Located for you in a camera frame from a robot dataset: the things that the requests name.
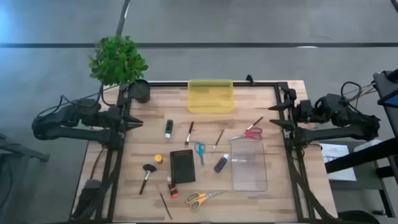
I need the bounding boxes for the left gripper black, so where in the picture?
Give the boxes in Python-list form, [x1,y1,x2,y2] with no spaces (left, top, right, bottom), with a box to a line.
[105,104,144,139]

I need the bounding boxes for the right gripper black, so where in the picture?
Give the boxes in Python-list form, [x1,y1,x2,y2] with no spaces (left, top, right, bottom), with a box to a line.
[267,88,315,139]

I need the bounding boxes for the brown-handled paintbrush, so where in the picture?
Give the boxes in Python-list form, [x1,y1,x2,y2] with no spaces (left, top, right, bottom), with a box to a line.
[245,116,264,133]

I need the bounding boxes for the green paint tube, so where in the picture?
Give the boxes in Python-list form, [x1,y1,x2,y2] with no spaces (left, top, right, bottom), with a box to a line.
[164,119,174,139]

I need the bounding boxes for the red scissors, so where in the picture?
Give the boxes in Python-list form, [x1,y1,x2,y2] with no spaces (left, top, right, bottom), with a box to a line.
[229,126,264,141]

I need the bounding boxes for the large round black brush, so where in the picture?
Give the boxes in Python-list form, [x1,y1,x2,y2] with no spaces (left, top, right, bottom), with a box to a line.
[139,163,158,196]

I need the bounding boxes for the thin paintbrush silver ferrule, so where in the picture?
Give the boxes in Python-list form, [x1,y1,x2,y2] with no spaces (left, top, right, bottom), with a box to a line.
[212,129,225,153]

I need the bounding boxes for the blue scissors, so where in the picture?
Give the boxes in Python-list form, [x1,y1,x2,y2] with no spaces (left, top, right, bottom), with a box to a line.
[194,141,206,167]

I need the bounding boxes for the purple paint bottle white cap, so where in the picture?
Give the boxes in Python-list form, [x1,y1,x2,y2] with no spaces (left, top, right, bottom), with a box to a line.
[213,153,230,174]

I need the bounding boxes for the thin dark paintbrush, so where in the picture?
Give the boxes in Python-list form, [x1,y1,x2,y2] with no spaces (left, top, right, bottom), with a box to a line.
[159,192,173,220]

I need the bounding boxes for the yellow scissors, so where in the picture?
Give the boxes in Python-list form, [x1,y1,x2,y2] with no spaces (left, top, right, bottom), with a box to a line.
[185,190,227,212]

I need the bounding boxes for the orange paint tube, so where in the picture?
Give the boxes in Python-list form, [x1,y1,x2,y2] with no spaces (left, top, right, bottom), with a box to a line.
[166,176,180,199]

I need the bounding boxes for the white paper sheet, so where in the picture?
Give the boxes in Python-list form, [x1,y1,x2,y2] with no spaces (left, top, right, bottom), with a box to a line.
[320,142,358,182]

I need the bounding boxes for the black slotted plastic basket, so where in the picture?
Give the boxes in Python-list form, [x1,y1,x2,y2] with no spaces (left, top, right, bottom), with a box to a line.
[169,149,197,185]

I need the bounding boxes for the green plant in black pot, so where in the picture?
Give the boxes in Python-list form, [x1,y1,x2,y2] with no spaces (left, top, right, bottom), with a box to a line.
[89,35,152,104]

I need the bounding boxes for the clear plastic bin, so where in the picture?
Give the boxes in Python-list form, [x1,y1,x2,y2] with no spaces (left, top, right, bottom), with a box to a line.
[229,139,269,192]

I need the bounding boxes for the yellow translucent plastic bin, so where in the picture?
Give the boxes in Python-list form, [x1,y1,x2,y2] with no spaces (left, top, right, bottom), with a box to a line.
[187,79,234,114]

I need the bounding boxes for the white box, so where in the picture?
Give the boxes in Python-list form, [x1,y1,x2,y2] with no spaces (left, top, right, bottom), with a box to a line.
[354,139,382,153]

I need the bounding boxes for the black equipment stand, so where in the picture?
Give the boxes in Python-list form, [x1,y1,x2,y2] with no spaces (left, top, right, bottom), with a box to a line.
[325,68,398,218]

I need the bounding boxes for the black tripod leg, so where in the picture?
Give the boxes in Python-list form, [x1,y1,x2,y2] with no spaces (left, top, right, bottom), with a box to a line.
[0,133,50,163]

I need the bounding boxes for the black round stool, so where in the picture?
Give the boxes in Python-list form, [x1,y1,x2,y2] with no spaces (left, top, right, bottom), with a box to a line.
[337,210,381,224]

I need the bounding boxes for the black-handled flat paintbrush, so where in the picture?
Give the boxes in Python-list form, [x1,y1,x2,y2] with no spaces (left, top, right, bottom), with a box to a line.
[184,121,195,147]

